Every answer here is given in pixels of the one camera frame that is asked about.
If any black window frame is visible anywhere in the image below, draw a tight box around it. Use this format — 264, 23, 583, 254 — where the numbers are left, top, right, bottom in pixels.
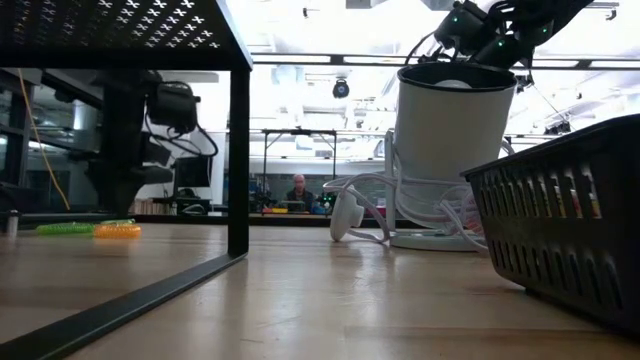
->
0, 67, 125, 214

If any wooden crate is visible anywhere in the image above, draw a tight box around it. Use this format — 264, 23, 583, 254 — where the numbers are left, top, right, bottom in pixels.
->
130, 197, 174, 216

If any white power cable with plug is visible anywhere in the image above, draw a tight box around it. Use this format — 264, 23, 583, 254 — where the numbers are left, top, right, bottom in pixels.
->
322, 172, 489, 251

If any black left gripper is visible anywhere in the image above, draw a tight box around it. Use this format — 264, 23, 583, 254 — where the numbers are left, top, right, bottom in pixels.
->
85, 132, 175, 219

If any white desk lamp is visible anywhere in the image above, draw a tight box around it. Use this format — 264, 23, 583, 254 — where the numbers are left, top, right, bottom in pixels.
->
384, 62, 519, 253

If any black desk monitor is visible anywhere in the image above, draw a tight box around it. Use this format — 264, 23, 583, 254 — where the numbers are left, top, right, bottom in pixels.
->
172, 155, 215, 190

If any black aluminium rig frame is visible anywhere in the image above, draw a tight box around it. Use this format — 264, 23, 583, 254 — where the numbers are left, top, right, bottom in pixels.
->
0, 212, 416, 230

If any black distant table frame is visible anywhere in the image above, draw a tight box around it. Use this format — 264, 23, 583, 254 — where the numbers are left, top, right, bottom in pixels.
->
261, 128, 338, 182

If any orange spiral coil keychain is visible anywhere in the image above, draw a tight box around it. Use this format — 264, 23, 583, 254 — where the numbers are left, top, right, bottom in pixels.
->
93, 224, 143, 240

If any person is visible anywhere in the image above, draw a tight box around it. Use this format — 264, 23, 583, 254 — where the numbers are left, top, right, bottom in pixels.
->
284, 173, 316, 214

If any black perforated metal riser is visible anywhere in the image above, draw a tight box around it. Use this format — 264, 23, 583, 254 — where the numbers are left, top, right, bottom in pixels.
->
0, 0, 254, 360

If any yellow extension cable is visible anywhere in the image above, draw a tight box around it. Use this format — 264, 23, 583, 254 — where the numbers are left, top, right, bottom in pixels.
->
16, 67, 72, 212

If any black mesh tray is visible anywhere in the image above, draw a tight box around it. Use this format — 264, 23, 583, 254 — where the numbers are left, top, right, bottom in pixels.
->
459, 113, 640, 334

